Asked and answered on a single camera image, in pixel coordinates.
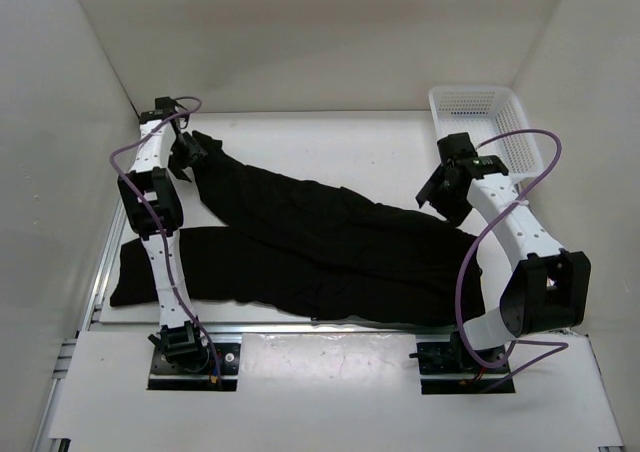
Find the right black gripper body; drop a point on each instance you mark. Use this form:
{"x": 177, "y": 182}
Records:
{"x": 449, "y": 204}

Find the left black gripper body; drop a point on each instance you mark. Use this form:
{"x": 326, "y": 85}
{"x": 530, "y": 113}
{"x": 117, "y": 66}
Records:
{"x": 186, "y": 151}

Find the black trousers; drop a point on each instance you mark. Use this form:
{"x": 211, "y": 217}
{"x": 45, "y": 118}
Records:
{"x": 323, "y": 252}

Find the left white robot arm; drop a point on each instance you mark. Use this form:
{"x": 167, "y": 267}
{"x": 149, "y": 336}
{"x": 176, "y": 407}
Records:
{"x": 154, "y": 212}

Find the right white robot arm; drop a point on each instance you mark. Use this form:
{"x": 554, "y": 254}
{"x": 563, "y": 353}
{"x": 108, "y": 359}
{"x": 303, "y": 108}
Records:
{"x": 549, "y": 284}

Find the white plastic basket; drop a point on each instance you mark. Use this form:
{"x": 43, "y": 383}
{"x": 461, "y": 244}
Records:
{"x": 486, "y": 113}

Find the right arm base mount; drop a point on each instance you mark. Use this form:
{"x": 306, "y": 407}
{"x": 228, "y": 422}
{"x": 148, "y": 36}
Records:
{"x": 446, "y": 368}

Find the aluminium front rail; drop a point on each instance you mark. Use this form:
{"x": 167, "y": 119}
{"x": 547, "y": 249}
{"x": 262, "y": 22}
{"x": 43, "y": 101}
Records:
{"x": 276, "y": 328}

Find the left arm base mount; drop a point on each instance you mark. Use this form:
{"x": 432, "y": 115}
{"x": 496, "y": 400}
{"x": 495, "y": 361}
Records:
{"x": 201, "y": 374}

